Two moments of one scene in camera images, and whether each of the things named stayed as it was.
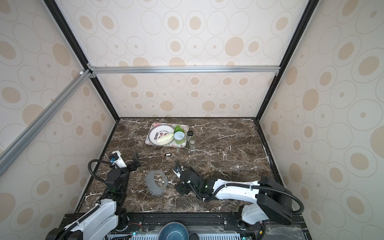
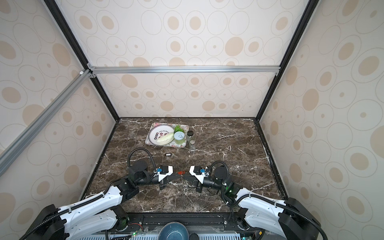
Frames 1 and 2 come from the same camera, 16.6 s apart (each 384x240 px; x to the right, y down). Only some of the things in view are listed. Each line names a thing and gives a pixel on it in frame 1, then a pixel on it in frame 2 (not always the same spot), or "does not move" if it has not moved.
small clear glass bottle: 192,147 does not move
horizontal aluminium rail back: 134,70 does not move
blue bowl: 174,230 does not move
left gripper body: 125,172 -> 153,180
